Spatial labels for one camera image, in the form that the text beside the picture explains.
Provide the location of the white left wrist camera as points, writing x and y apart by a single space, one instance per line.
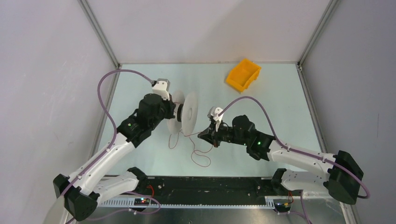
161 88

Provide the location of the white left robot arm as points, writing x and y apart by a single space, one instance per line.
82 191

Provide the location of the aluminium frame post left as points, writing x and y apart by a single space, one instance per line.
92 19

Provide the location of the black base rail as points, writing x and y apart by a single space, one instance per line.
209 189

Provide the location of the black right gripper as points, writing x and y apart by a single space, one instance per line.
208 136

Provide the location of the aluminium frame post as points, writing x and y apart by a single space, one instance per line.
324 20
92 19

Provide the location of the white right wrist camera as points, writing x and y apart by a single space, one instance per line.
215 114

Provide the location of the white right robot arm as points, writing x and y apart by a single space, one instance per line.
338 174

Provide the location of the slotted cable duct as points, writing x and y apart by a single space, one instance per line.
140 202

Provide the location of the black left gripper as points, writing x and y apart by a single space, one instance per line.
171 106

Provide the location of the white perforated cable spool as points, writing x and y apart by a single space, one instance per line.
185 113

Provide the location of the aluminium frame post right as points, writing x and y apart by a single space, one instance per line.
324 20

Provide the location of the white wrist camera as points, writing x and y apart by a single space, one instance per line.
161 88
215 114

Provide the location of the yellow plastic bin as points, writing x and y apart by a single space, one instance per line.
242 75

